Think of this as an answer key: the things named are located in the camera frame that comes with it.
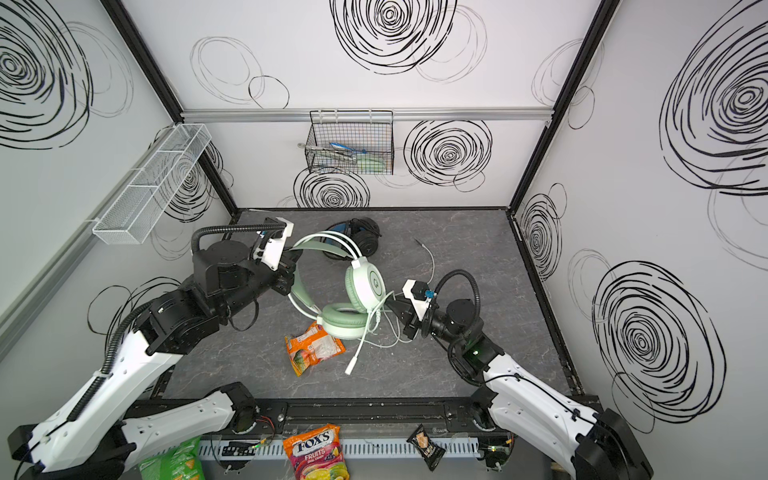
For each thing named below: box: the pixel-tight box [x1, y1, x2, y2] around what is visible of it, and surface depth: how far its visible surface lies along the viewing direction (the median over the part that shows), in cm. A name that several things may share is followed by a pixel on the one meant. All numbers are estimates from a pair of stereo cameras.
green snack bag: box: [138, 435, 205, 480], surface depth 65 cm
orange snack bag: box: [284, 321, 347, 377], surface depth 83 cm
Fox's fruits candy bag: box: [283, 424, 350, 480], surface depth 68 cm
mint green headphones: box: [288, 230, 386, 374], surface depth 56 cm
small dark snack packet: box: [406, 423, 446, 472], surface depth 70 cm
